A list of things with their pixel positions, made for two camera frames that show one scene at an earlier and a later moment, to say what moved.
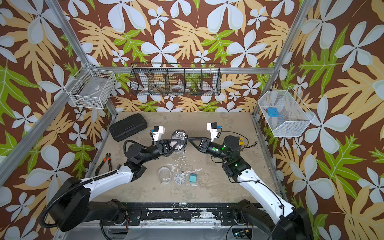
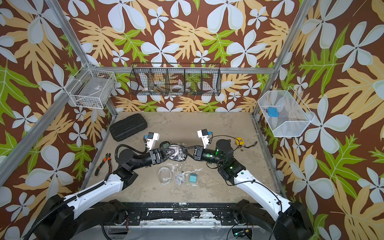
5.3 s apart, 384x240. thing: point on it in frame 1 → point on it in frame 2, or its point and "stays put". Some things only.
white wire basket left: [91, 88] stays put
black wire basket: [151, 79] stays put
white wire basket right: [294, 115] stays put
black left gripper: [163, 147] → [155, 155]
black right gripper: [206, 142] → [199, 154]
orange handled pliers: [108, 158] stays put
